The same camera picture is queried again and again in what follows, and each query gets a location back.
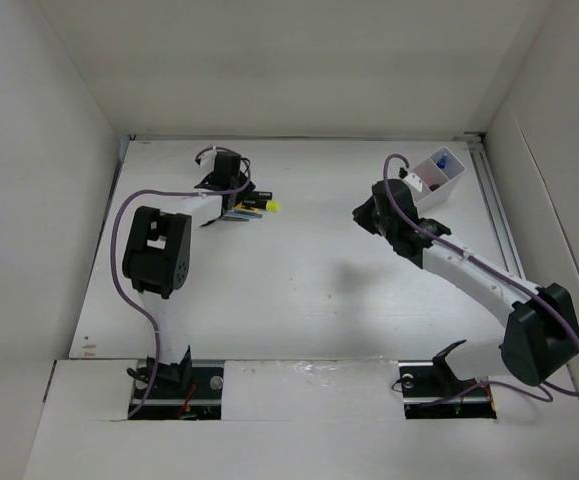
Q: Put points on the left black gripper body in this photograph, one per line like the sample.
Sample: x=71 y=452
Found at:
x=242 y=189

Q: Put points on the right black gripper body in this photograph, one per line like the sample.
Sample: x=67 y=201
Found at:
x=368 y=217

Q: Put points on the green highlighter marker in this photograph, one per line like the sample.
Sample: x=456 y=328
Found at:
x=261 y=195

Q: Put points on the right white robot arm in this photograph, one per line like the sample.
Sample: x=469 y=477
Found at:
x=540 y=328

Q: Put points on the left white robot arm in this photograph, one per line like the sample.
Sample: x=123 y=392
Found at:
x=156 y=259

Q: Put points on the yellow black utility knife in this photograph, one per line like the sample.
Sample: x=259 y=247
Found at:
x=246 y=208

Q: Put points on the yellow highlighter marker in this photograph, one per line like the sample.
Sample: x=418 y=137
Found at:
x=267 y=205

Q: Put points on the white three-compartment container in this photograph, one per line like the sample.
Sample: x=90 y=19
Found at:
x=444 y=180

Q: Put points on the black handled scissors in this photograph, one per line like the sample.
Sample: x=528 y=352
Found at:
x=229 y=217

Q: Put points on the aluminium side rail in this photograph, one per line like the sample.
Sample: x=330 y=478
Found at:
x=494 y=205

